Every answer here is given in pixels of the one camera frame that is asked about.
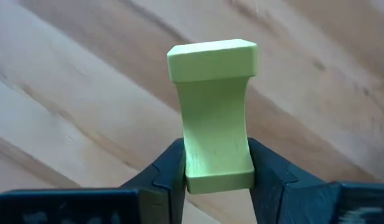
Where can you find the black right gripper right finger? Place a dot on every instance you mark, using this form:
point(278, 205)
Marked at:
point(303, 205)

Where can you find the green arch block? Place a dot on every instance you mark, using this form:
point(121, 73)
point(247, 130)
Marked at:
point(213, 124)

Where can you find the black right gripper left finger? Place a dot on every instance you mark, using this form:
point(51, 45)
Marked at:
point(86, 208)

